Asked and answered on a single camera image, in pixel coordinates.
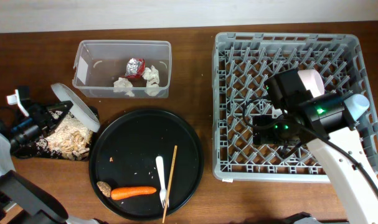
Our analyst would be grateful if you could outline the grey plate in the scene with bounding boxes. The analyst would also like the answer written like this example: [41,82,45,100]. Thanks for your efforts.
[51,83,100,133]

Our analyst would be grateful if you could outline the rice and peanut leftovers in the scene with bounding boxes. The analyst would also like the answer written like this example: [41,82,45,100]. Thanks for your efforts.
[29,112,93,161]

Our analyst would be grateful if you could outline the pink bowl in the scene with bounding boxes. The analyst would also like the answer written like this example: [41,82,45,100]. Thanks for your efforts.
[298,69,325,98]

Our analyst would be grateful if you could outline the white tissue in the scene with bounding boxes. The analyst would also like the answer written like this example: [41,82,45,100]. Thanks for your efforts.
[113,77,135,97]
[142,65,160,86]

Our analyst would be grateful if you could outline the red snack wrapper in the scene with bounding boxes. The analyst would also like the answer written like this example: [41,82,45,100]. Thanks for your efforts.
[125,58,145,78]

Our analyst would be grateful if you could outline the brown cookie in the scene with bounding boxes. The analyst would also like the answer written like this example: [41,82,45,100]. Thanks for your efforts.
[97,181,111,198]

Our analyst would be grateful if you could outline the light blue cup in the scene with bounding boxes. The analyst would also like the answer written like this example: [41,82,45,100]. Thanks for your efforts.
[344,94,370,121]

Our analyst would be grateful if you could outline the orange carrot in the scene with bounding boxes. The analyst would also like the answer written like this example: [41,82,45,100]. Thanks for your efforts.
[110,186,157,200]

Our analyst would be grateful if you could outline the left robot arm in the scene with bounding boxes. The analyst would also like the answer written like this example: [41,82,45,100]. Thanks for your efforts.
[0,83,100,224]

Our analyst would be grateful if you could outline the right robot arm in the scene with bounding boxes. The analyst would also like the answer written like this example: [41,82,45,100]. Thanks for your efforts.
[249,69,378,223]

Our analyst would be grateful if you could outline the clear plastic waste bin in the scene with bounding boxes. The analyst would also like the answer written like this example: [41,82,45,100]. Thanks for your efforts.
[72,40,172,98]

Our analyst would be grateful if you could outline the grey dishwasher rack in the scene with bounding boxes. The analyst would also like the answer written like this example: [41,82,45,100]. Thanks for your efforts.
[212,32,372,183]

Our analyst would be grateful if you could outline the black rectangular tray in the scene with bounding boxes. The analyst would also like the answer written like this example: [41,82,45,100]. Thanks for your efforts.
[10,110,93,161]

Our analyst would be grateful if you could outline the round black serving tray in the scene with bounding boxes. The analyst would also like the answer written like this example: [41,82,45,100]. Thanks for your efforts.
[89,109,204,221]

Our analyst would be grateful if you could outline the wooden chopstick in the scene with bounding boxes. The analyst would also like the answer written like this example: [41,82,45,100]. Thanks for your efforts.
[162,145,177,223]

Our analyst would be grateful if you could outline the white plastic fork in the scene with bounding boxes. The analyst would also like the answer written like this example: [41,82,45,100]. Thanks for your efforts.
[156,156,167,208]

